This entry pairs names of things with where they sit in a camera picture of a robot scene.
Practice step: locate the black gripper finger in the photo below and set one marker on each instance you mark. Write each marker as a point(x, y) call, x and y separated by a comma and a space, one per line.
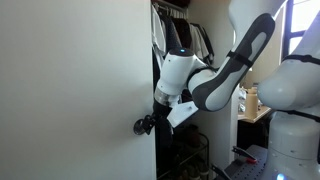
point(149, 120)
point(147, 130)

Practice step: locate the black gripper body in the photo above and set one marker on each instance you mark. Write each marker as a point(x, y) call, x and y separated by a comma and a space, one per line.
point(160, 112)

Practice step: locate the white sliding closet door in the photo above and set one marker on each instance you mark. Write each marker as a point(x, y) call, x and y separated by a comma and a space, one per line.
point(75, 75)

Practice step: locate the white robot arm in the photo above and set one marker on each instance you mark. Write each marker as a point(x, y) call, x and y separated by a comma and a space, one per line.
point(187, 84)

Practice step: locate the round metal door pull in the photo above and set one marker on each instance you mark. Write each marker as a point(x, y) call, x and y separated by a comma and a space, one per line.
point(137, 129)

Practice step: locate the closet clothes rod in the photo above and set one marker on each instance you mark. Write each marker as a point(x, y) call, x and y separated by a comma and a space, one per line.
point(169, 5)

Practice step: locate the beige hanging shirt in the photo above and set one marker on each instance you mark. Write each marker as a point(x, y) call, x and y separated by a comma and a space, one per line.
point(200, 43)

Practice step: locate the white hanging shirt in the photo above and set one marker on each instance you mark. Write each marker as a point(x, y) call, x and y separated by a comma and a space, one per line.
point(158, 37)

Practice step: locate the black hanging garment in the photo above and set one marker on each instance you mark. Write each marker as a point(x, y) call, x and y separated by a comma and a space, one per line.
point(177, 33)

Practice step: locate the beige water bottle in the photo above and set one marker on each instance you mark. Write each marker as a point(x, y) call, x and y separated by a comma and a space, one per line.
point(251, 103)

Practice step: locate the wooden side table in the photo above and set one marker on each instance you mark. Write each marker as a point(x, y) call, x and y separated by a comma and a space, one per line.
point(252, 129)

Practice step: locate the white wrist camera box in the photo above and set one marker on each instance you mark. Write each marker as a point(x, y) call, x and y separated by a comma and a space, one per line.
point(181, 112)

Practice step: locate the black wire shoe rack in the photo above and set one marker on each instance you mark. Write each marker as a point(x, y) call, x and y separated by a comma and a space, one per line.
point(186, 158)

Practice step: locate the red handled black clamp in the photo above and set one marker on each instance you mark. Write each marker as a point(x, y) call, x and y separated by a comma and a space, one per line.
point(249, 158)

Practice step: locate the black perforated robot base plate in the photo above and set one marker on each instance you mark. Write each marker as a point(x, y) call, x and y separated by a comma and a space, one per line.
point(239, 169)

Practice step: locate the dark window frame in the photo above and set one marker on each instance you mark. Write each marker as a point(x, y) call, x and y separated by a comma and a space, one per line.
point(299, 15)

